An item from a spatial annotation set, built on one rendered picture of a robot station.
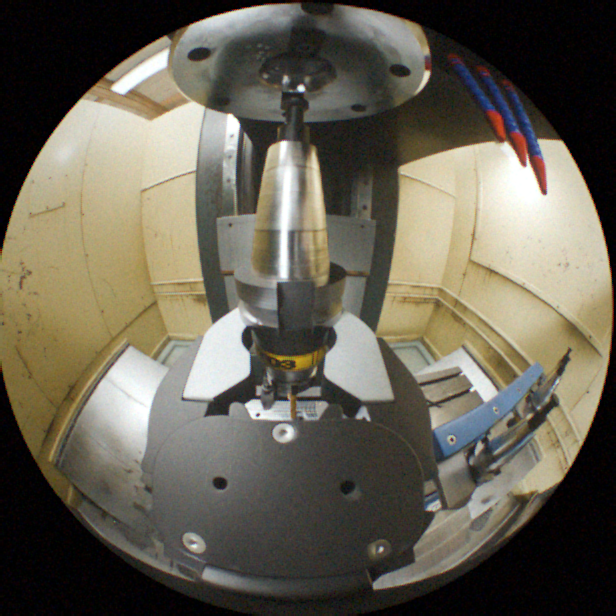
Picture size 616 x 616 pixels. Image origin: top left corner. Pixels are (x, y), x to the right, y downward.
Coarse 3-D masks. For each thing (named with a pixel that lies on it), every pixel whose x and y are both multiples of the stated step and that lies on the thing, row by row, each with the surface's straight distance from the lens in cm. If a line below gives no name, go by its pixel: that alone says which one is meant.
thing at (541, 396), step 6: (552, 372) 45; (552, 378) 44; (558, 378) 44; (546, 384) 44; (552, 384) 44; (558, 384) 45; (540, 390) 44; (546, 390) 44; (552, 390) 44; (534, 396) 45; (540, 396) 44; (546, 396) 44; (540, 402) 44; (546, 402) 45
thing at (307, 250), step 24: (288, 144) 9; (264, 168) 10; (288, 168) 9; (312, 168) 9; (264, 192) 9; (288, 192) 8; (312, 192) 9; (264, 216) 9; (288, 216) 8; (312, 216) 8; (264, 240) 8; (288, 240) 8; (312, 240) 8; (264, 264) 8; (288, 264) 8; (312, 264) 8
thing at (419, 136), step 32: (416, 96) 34; (448, 96) 33; (256, 128) 46; (320, 128) 46; (352, 128) 45; (384, 128) 44; (416, 128) 42; (448, 128) 41; (480, 128) 39; (544, 128) 37; (384, 160) 62; (416, 160) 59
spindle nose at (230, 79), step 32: (192, 32) 12; (224, 32) 12; (256, 32) 12; (288, 32) 12; (320, 32) 12; (352, 32) 12; (384, 32) 12; (416, 32) 12; (192, 64) 14; (224, 64) 14; (256, 64) 14; (288, 64) 18; (320, 64) 17; (352, 64) 14; (384, 64) 14; (416, 64) 14; (192, 96) 17; (224, 96) 17; (256, 96) 17; (320, 96) 17; (352, 96) 16; (384, 96) 16
